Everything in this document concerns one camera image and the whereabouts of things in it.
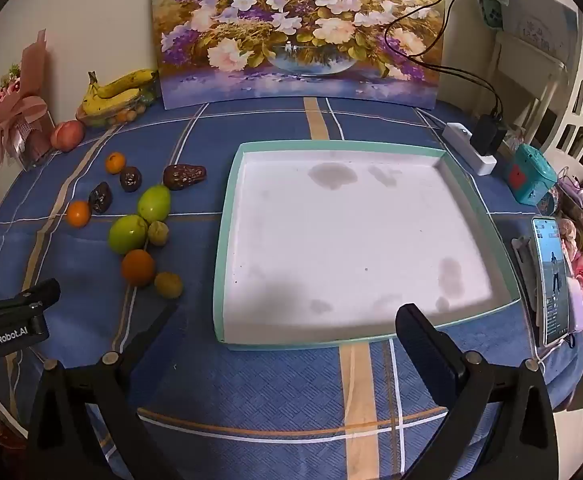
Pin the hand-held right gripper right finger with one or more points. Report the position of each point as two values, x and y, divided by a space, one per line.
421 345

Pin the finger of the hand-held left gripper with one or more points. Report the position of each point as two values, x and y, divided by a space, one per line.
31 296

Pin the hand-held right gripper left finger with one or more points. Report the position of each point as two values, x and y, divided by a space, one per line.
144 337

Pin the small tan round fruit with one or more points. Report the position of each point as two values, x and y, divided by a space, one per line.
158 233
168 285

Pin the large orange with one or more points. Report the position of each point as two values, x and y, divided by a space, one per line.
138 267

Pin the small orange tangerine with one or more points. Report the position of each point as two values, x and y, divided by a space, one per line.
115 162
78 213

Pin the green round fruit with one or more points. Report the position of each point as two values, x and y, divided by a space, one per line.
128 234
154 203

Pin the dark wrinkled fruit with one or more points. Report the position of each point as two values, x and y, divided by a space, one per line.
100 197

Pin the white tray with teal rim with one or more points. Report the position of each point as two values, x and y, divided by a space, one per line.
351 245

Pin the dark brown avocado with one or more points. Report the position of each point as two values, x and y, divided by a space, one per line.
185 176

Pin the cluster of small brown fruits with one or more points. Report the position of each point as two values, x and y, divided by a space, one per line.
129 114

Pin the blue plaid tablecloth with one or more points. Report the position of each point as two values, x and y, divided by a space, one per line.
271 400

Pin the smartphone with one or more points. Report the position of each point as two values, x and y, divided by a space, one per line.
551 280

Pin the dark round passion fruit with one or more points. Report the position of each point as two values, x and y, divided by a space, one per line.
131 178

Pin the red peach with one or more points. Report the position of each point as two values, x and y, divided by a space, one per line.
67 136

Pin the pink flower bouquet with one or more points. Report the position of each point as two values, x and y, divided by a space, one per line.
13 110

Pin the teal box with red label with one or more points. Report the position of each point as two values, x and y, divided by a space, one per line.
529 175

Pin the white power strip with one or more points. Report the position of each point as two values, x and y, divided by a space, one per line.
459 140

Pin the black charger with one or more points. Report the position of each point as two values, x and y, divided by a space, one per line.
489 135

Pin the yellow banana bunch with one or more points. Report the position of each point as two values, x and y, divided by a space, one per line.
121 86

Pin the white folding chair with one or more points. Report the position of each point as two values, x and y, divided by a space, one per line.
526 75

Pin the flower painting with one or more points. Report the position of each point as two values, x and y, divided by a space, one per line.
296 35

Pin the white paper sheet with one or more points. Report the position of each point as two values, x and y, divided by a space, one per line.
541 20

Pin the teal hanging item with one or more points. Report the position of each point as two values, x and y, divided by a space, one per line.
494 2

